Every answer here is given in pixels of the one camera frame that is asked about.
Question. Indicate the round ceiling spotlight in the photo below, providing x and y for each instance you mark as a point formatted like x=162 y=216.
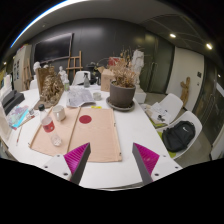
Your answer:
x=209 y=46
x=172 y=35

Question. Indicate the grey printed newspaper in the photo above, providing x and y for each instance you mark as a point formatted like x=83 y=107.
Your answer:
x=78 y=97

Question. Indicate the black boxes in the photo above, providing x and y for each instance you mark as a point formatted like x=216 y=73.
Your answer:
x=11 y=100

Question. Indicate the black backpack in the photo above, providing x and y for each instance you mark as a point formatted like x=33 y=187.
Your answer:
x=178 y=136

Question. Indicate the red box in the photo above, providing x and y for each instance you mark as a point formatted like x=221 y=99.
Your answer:
x=113 y=61

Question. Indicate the thin wooden pencil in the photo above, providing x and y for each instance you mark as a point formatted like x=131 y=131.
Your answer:
x=19 y=135

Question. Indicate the golden relief sculpture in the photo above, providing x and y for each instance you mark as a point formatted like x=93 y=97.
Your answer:
x=51 y=90

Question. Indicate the colourful book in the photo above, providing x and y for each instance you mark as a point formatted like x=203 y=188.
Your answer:
x=17 y=116

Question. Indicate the small ink bottle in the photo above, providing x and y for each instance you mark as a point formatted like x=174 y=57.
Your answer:
x=31 y=112

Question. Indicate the brown wooden figure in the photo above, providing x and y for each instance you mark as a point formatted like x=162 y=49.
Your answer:
x=185 y=90

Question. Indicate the small yellow item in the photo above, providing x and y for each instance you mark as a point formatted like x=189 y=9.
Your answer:
x=96 y=107

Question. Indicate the white papers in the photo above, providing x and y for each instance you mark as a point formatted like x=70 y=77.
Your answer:
x=158 y=111

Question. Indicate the green-labelled spray bottle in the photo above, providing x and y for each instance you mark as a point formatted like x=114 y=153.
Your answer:
x=66 y=85

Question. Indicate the grey plant saucer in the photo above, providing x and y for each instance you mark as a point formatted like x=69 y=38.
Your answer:
x=120 y=109

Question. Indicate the flat round red coaster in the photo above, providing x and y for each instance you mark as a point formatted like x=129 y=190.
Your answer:
x=85 y=119

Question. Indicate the white plaster bust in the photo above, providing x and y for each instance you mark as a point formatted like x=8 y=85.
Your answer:
x=36 y=66

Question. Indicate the white cabinet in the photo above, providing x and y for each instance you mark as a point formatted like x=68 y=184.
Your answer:
x=21 y=66

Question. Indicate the white ceramic mug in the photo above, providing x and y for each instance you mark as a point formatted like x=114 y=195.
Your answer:
x=59 y=112

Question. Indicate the brown cardboard box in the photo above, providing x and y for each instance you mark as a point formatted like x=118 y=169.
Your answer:
x=106 y=81

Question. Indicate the wooden easel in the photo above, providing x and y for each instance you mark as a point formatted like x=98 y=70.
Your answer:
x=74 y=68

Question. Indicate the long ceiling light strip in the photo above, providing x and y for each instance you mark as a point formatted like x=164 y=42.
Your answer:
x=40 y=17

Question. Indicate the clear red-labelled drink bottle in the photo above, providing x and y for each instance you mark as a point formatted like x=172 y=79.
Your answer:
x=48 y=126

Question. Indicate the tall white plaster statue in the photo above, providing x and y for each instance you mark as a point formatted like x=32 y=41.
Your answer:
x=137 y=63

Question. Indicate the white plastic chair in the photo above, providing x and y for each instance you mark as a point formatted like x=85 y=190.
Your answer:
x=190 y=115
x=174 y=101
x=79 y=78

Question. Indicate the small white cup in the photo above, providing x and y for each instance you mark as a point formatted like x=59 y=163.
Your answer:
x=97 y=96

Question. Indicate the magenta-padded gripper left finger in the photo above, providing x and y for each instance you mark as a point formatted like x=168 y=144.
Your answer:
x=77 y=159

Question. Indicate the dried plant in grey pot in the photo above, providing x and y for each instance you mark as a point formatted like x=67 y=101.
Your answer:
x=122 y=95

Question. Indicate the small white plaster figure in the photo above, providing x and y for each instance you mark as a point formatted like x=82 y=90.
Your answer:
x=62 y=73

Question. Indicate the dark grey spray bottle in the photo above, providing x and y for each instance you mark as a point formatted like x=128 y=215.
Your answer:
x=86 y=81

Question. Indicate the black wall screen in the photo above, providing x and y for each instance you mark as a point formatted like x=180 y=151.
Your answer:
x=53 y=48

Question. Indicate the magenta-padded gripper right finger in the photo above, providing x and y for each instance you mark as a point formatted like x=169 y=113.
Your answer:
x=146 y=159

